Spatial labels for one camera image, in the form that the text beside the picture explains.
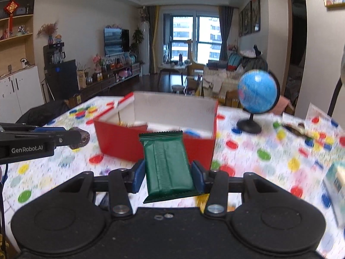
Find dark framed wall pictures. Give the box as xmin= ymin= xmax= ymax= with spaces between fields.
xmin=238 ymin=0 xmax=261 ymax=37

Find red cardboard box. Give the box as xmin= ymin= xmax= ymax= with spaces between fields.
xmin=93 ymin=91 xmax=219 ymax=169

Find dark television cabinet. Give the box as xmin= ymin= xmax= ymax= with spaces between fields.
xmin=78 ymin=62 xmax=141 ymax=99

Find brown paper bag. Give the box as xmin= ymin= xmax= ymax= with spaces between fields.
xmin=69 ymin=94 xmax=82 ymax=108

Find dark snack wrapper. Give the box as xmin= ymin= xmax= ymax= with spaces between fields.
xmin=283 ymin=123 xmax=316 ymax=137

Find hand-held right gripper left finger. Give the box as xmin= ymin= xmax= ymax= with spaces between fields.
xmin=58 ymin=159 xmax=146 ymax=218

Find white tower air conditioner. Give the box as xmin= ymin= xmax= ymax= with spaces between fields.
xmin=139 ymin=20 xmax=150 ymax=76

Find green snack packet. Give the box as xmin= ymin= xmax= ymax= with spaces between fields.
xmin=139 ymin=130 xmax=204 ymax=204

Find balloon print tablecloth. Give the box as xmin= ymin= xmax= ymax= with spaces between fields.
xmin=0 ymin=96 xmax=345 ymax=259

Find flat screen television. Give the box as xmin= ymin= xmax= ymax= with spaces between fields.
xmin=104 ymin=28 xmax=130 ymax=57

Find large window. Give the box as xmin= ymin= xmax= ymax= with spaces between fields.
xmin=163 ymin=12 xmax=223 ymax=64

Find dried flower vase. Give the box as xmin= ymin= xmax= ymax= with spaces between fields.
xmin=36 ymin=22 xmax=58 ymax=45

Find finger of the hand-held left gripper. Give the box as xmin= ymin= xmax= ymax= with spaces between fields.
xmin=32 ymin=125 xmax=91 ymax=150

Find blue desk globe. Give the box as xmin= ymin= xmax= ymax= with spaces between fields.
xmin=237 ymin=69 xmax=281 ymax=135

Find wooden wall shelf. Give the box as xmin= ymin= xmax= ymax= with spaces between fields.
xmin=0 ymin=0 xmax=37 ymax=79

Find tissue box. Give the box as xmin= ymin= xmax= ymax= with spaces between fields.
xmin=322 ymin=162 xmax=345 ymax=227

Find red knot ornament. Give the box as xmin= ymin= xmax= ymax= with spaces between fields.
xmin=4 ymin=0 xmax=20 ymax=33

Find cluttered sofa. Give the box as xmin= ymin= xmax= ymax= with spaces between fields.
xmin=202 ymin=52 xmax=268 ymax=106

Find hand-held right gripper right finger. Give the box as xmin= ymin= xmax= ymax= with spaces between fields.
xmin=191 ymin=161 xmax=275 ymax=218

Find black jacket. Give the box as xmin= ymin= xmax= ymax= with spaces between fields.
xmin=16 ymin=100 xmax=71 ymax=126

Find white cabinet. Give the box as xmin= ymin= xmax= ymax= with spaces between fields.
xmin=0 ymin=65 xmax=45 ymax=125

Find green potted plant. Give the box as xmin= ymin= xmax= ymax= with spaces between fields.
xmin=131 ymin=28 xmax=144 ymax=60

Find black water dispenser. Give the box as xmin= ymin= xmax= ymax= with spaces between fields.
xmin=43 ymin=43 xmax=80 ymax=100

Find round coffee table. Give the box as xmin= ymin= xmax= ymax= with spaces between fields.
xmin=159 ymin=61 xmax=192 ymax=84

